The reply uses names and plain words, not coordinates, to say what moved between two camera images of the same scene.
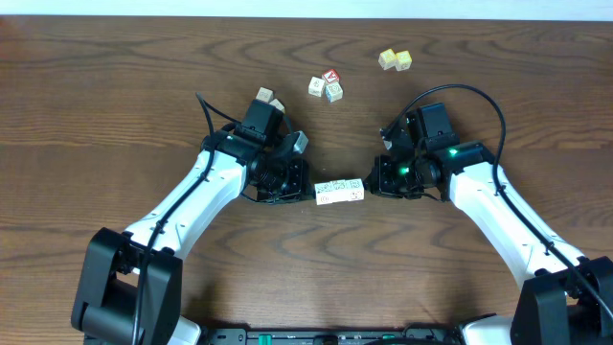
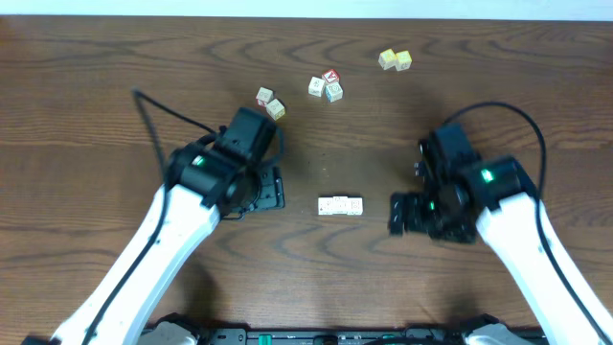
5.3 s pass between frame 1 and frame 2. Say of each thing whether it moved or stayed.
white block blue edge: stayed
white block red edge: stayed
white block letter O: moved
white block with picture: moved
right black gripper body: moved
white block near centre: stayed
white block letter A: moved
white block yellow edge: stayed
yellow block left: stayed
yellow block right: stayed
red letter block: stayed
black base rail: stayed
